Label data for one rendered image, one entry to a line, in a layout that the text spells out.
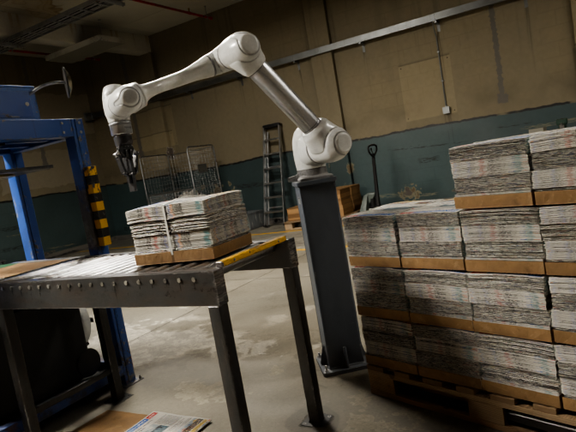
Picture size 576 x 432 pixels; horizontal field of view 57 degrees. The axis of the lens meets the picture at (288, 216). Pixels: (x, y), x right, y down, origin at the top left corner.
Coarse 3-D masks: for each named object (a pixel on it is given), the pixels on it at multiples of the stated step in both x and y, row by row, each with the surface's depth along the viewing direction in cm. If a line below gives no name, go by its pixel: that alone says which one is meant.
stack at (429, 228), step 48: (384, 240) 222; (432, 240) 204; (480, 240) 189; (528, 240) 176; (384, 288) 227; (432, 288) 208; (480, 288) 192; (528, 288) 178; (384, 336) 233; (432, 336) 212; (480, 336) 196; (384, 384) 238; (432, 384) 217; (528, 384) 186
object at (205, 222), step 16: (224, 192) 213; (240, 192) 217; (176, 208) 198; (192, 208) 196; (208, 208) 196; (224, 208) 204; (240, 208) 215; (176, 224) 200; (192, 224) 196; (208, 224) 194; (224, 224) 202; (240, 224) 213; (192, 240) 198; (208, 240) 195; (224, 240) 202
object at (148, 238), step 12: (156, 204) 216; (132, 216) 208; (144, 216) 206; (156, 216) 204; (132, 228) 209; (144, 228) 207; (156, 228) 204; (144, 240) 208; (156, 240) 206; (144, 252) 209; (156, 252) 206; (156, 264) 209
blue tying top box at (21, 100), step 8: (0, 88) 272; (8, 88) 276; (16, 88) 280; (24, 88) 284; (32, 88) 288; (0, 96) 272; (8, 96) 275; (16, 96) 279; (24, 96) 283; (32, 96) 287; (0, 104) 271; (8, 104) 275; (16, 104) 279; (24, 104) 283; (32, 104) 287; (0, 112) 271; (8, 112) 274; (16, 112) 278; (24, 112) 282; (32, 112) 286
